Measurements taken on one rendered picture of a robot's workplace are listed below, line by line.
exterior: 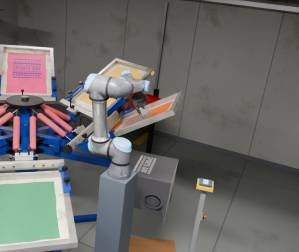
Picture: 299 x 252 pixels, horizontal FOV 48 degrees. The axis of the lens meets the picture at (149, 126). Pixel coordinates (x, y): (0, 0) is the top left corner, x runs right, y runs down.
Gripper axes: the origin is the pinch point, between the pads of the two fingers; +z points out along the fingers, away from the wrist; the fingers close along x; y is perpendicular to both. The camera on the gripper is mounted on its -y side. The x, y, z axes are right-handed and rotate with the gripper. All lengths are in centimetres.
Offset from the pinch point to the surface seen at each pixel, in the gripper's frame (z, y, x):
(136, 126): 3.8, -6.5, -2.0
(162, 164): 51, -14, 33
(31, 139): -16, -93, -1
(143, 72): -20, -24, 128
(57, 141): -4, -86, 19
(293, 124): 151, 109, 283
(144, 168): 44, -25, 20
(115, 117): -1, -36, 38
